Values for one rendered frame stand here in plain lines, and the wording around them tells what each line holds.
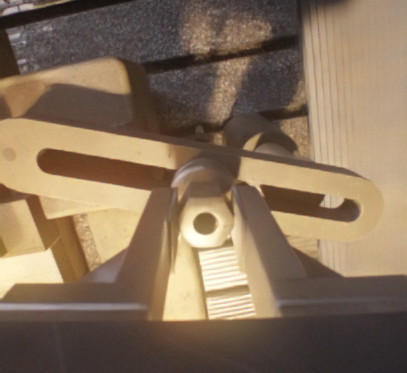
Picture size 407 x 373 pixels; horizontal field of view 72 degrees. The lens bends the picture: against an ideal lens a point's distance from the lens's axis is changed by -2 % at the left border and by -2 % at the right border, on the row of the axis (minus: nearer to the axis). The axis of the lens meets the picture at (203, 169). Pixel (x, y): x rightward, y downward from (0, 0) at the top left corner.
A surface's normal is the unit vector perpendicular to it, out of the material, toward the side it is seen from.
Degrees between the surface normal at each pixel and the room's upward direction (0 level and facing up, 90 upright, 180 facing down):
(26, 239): 0
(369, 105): 61
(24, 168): 0
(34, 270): 0
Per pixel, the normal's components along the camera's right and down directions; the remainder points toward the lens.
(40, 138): 0.02, 0.28
